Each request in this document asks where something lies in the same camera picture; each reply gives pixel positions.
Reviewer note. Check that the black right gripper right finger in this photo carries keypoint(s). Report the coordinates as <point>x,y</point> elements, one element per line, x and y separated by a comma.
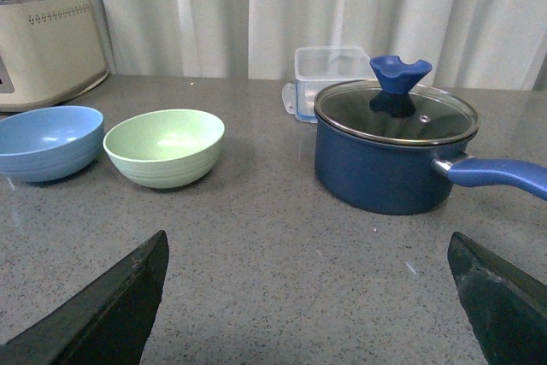
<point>505,306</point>

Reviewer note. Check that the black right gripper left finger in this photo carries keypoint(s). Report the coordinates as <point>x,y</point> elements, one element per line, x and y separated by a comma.
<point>108,322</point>

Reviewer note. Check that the green bowl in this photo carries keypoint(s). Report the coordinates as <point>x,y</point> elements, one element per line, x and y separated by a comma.
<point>167,148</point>

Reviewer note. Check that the blue bowl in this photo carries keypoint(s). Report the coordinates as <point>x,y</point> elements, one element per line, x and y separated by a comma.
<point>50,144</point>

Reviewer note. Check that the blue saucepan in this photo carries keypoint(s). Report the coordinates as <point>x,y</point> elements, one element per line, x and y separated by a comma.
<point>397,179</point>

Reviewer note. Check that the glass lid blue knob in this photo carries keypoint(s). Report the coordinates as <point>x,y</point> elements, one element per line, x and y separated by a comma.
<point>395,108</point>

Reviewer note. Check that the cream toaster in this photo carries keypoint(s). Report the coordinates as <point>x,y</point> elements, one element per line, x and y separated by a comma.
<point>50,52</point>

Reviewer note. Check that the clear plastic container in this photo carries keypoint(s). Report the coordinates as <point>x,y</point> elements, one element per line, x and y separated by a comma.
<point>317,67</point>

